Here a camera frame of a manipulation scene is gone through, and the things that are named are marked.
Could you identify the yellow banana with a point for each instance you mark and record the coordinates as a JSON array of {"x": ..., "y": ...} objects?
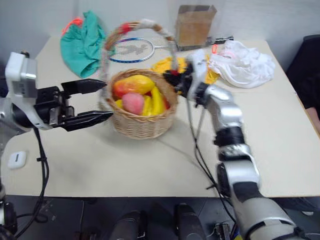
[{"x": 156, "y": 102}]

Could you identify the yellow red mango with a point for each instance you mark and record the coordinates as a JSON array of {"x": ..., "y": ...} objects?
[{"x": 132, "y": 85}]

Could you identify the white cloth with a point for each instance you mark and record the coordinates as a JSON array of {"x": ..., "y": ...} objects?
[{"x": 243, "y": 66}]

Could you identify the green cloth bag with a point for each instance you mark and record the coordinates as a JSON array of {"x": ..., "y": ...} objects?
[{"x": 80, "y": 50}]

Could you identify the small white square device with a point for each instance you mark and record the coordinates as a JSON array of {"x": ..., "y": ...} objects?
[{"x": 17, "y": 160}]

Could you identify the black bar-shaped object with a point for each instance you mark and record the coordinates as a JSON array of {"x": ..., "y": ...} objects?
[{"x": 222, "y": 39}]

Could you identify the black robot body part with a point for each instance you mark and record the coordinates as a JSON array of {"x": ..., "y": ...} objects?
[{"x": 7, "y": 215}]

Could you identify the small yellow fruit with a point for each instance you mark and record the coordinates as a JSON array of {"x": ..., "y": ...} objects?
[{"x": 119, "y": 104}]

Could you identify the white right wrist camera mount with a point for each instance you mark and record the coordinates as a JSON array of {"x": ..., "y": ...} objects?
[{"x": 198, "y": 66}]

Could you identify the pink peach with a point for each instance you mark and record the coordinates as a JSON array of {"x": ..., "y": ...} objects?
[{"x": 133, "y": 103}]

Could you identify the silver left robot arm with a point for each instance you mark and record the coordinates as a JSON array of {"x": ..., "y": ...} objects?
[{"x": 10, "y": 117}]

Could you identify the yellow cloth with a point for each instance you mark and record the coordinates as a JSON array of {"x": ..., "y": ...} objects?
[{"x": 165, "y": 65}]

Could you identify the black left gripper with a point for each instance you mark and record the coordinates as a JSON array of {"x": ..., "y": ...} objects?
[{"x": 46, "y": 103}]

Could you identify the brown cardboard box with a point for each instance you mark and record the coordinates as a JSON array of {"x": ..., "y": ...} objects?
[{"x": 193, "y": 27}]

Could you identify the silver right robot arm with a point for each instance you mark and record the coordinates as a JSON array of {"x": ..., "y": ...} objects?
[{"x": 240, "y": 160}]

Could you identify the blue badminton racket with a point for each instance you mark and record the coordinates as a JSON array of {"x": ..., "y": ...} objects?
[{"x": 130, "y": 50}]

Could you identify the orange clip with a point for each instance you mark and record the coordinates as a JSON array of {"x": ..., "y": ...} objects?
[{"x": 214, "y": 49}]

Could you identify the small red fruit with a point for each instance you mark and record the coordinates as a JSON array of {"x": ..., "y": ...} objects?
[{"x": 166, "y": 103}]

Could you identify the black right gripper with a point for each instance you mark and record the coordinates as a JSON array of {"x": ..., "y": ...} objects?
[{"x": 183, "y": 85}]

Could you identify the small black metal box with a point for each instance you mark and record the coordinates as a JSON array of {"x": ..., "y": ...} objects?
[{"x": 223, "y": 232}]

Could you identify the dark rounded shape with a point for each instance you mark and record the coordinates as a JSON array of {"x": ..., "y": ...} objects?
[
  {"x": 190, "y": 222},
  {"x": 128, "y": 226}
]

